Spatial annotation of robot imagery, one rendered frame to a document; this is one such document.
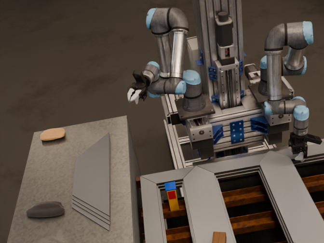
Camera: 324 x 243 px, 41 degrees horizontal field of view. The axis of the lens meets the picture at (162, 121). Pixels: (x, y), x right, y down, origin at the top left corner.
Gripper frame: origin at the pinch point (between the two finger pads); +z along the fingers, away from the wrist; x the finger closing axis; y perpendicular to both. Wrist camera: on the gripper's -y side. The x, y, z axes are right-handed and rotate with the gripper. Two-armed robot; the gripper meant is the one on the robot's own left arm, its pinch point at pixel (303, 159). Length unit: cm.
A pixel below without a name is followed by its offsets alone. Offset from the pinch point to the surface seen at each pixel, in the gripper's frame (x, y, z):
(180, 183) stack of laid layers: -2, 70, 3
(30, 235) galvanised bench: 36, 145, -18
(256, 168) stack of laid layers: -2.3, 25.8, 2.8
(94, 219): 34, 114, -18
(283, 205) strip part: 29.2, 20.9, 0.8
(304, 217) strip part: 39.5, 13.6, 0.8
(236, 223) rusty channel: 20, 44, 19
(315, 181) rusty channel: -0.2, -8.4, 19.3
